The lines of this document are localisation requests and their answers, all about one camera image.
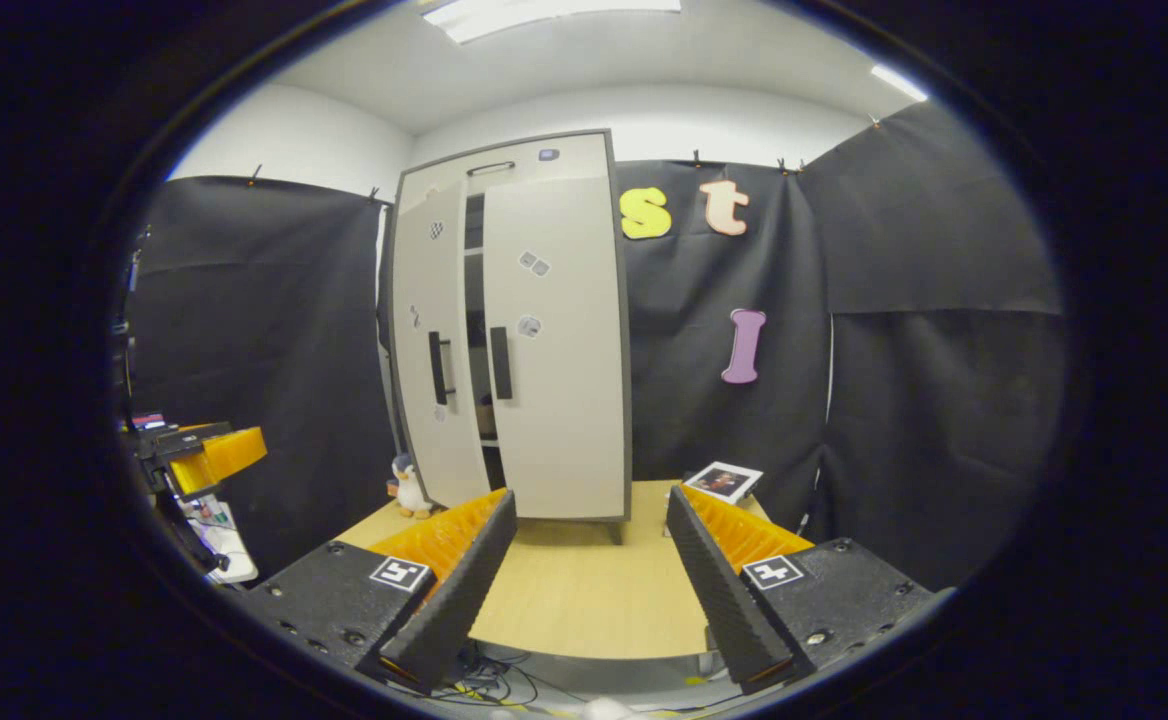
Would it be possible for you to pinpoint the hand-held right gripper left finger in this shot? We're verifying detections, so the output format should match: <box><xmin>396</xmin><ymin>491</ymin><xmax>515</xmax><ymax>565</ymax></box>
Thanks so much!
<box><xmin>244</xmin><ymin>488</ymin><xmax>520</xmax><ymax>696</ymax></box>

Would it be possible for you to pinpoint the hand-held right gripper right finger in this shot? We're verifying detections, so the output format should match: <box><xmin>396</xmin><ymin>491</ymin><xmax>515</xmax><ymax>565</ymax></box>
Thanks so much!
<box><xmin>666</xmin><ymin>485</ymin><xmax>955</xmax><ymax>698</ymax></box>

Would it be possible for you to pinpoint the white cabinet door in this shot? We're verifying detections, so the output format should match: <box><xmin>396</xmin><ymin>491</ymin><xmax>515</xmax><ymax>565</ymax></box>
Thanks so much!
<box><xmin>389</xmin><ymin>180</ymin><xmax>493</xmax><ymax>509</ymax></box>
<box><xmin>482</xmin><ymin>177</ymin><xmax>630</xmax><ymax>521</ymax></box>

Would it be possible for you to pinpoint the white shoe cabinet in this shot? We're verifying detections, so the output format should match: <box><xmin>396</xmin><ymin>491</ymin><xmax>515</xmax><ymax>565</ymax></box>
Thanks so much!
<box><xmin>384</xmin><ymin>128</ymin><xmax>635</xmax><ymax>523</ymax></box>

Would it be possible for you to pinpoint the white cabinet drawer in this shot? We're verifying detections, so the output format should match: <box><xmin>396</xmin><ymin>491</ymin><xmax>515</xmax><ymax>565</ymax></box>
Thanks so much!
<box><xmin>396</xmin><ymin>132</ymin><xmax>613</xmax><ymax>201</ymax></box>

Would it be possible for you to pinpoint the penguin toy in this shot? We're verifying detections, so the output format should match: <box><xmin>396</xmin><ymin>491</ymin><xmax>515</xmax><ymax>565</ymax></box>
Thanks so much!
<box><xmin>389</xmin><ymin>453</ymin><xmax>435</xmax><ymax>521</ymax></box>

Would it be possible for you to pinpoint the black backdrop cloth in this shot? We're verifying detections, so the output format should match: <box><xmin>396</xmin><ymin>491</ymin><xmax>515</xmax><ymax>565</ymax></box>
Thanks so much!
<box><xmin>124</xmin><ymin>100</ymin><xmax>1065</xmax><ymax>591</ymax></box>

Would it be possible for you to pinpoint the rectangular ceiling light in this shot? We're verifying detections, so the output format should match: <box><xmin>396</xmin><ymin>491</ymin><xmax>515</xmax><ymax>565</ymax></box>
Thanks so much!
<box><xmin>422</xmin><ymin>0</ymin><xmax>683</xmax><ymax>45</ymax></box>
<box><xmin>869</xmin><ymin>64</ymin><xmax>930</xmax><ymax>103</ymax></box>

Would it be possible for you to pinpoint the bundle of cables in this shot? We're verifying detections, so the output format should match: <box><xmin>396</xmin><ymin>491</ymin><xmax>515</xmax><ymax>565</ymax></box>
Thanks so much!
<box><xmin>444</xmin><ymin>645</ymin><xmax>545</xmax><ymax>706</ymax></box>

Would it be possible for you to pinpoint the white photo frame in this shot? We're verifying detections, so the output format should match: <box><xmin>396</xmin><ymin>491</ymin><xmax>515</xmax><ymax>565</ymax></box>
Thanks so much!
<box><xmin>682</xmin><ymin>460</ymin><xmax>765</xmax><ymax>506</ymax></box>

